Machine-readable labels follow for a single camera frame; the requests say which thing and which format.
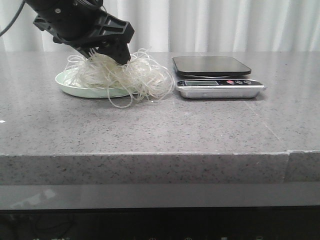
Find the white vermicelli noodle bundle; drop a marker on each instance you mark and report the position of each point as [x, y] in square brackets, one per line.
[142, 77]

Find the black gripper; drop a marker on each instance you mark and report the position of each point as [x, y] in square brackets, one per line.
[84, 26]

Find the pale green round plate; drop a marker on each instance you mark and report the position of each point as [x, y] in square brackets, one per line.
[89, 93]

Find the black silver kitchen scale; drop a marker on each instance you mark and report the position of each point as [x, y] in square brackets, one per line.
[214, 77]

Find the white pleated curtain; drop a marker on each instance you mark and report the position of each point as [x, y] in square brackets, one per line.
[221, 25]

